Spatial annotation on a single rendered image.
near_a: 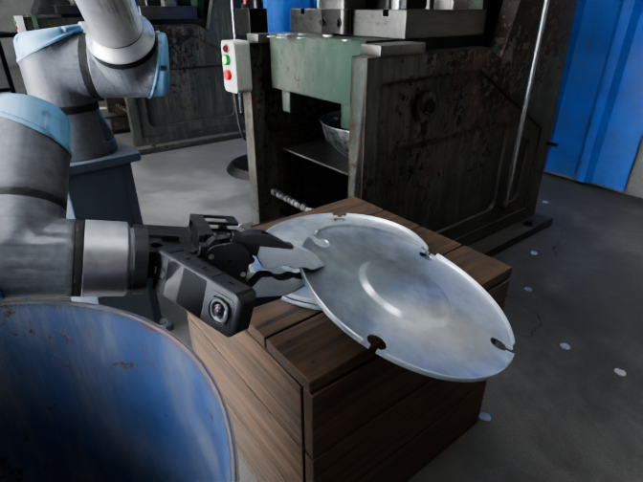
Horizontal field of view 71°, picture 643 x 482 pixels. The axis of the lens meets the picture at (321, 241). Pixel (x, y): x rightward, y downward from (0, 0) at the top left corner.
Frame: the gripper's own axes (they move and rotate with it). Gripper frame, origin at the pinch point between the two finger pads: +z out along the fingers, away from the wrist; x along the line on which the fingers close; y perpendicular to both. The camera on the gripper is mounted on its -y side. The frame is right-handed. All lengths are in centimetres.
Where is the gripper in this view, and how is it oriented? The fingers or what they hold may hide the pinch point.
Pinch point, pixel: (315, 271)
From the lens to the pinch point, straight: 53.8
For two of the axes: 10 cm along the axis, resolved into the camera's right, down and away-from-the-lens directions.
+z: 8.9, 0.4, 4.6
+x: -2.3, 9.1, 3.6
